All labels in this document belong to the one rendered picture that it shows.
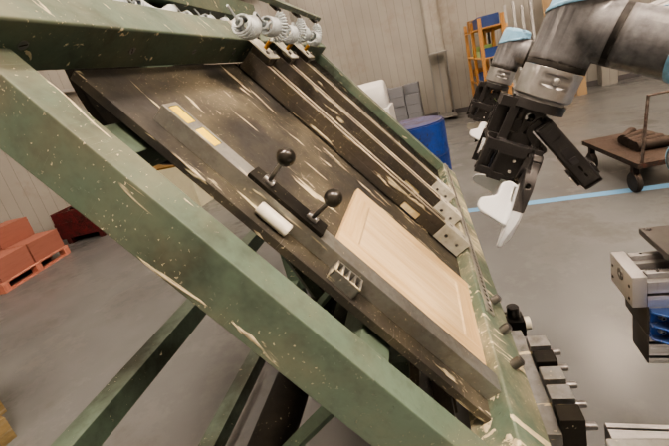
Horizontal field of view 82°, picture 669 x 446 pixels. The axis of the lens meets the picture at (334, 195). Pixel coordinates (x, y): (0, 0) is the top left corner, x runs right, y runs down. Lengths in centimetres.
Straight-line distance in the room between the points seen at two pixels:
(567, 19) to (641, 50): 9
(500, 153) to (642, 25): 21
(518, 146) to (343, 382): 44
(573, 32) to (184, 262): 61
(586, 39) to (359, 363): 53
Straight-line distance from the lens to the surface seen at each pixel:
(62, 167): 69
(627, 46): 58
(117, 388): 171
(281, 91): 145
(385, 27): 1046
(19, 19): 77
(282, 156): 72
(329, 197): 72
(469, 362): 97
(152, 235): 64
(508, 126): 60
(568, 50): 58
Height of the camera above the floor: 164
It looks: 17 degrees down
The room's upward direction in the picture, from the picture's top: 14 degrees counter-clockwise
